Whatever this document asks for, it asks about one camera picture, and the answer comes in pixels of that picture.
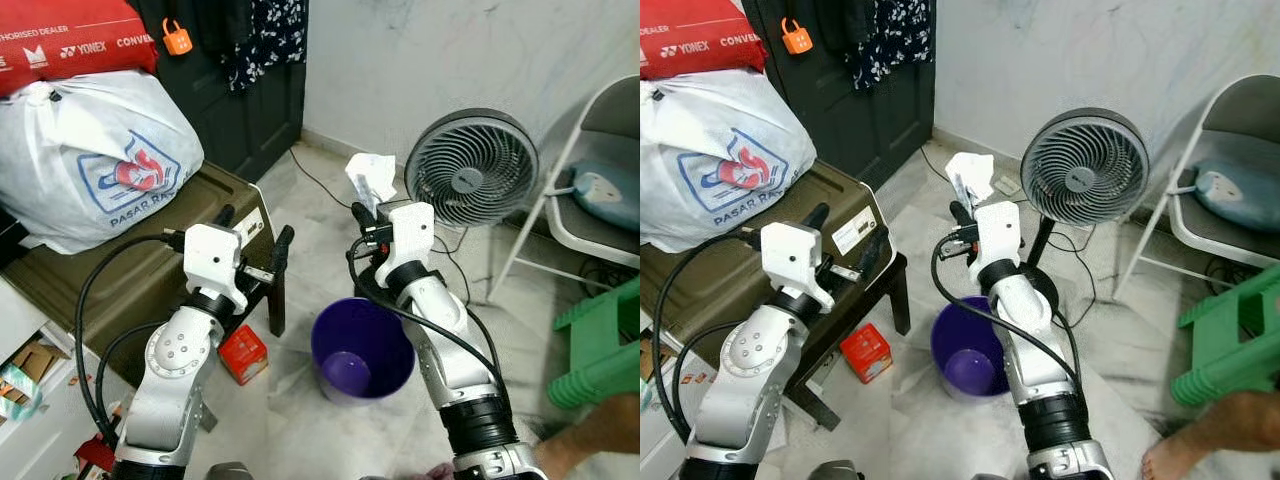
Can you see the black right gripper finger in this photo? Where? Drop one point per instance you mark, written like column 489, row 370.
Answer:
column 361, row 217
column 959, row 215

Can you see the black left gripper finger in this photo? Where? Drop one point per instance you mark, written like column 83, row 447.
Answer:
column 817, row 216
column 225, row 216
column 878, row 250
column 284, row 250

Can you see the white paper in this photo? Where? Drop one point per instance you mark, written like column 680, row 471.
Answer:
column 372, row 178
column 970, row 175

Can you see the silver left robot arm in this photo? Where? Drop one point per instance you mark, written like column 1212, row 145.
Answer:
column 755, row 380
column 175, row 380

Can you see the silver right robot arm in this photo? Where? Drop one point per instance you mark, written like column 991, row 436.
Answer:
column 1030, row 340
column 445, row 340

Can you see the small red box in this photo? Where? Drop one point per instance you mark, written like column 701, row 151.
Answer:
column 866, row 352
column 243, row 355

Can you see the black door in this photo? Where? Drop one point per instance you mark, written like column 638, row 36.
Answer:
column 870, row 120
column 250, row 120

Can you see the purple plastic bin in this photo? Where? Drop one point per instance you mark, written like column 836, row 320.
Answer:
column 960, row 345
column 345, row 345

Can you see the grey round floor fan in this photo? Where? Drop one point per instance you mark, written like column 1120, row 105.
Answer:
column 470, row 170
column 1085, row 170

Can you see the olive green storage trunk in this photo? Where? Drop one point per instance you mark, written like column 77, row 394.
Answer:
column 720, row 290
column 120, row 280

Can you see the white printed plastic bag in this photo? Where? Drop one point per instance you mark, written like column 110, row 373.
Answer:
column 720, row 130
column 100, row 130

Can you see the orange padlock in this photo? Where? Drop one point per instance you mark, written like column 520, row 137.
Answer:
column 797, row 42
column 177, row 42

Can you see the black white floral garment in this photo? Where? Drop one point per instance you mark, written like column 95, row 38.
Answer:
column 895, row 35
column 270, row 35

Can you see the blue white clothes iron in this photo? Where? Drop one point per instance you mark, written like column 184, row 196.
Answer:
column 610, row 195
column 1240, row 195

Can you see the white drawer unit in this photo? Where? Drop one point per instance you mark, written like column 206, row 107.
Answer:
column 20, row 310

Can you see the red Yonex bag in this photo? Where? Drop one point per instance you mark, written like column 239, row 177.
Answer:
column 70, row 30
column 690, row 25

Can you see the grey right robot leg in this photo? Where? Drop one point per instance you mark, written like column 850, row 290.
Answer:
column 988, row 477
column 390, row 476

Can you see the grey folding chair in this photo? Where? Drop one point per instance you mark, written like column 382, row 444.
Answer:
column 1245, row 105
column 612, row 105

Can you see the green plastic stool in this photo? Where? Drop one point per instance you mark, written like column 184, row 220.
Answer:
column 600, row 340
column 1230, row 340

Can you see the person bare foot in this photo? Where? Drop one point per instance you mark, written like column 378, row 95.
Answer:
column 1210, row 430
column 600, row 430

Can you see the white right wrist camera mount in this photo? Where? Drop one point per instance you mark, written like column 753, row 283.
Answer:
column 1000, row 235
column 410, row 235

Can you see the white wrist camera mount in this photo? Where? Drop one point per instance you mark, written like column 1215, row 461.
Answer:
column 1000, row 235
column 410, row 235
column 790, row 255
column 210, row 255

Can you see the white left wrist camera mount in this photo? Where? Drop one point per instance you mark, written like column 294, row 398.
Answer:
column 790, row 255
column 210, row 255

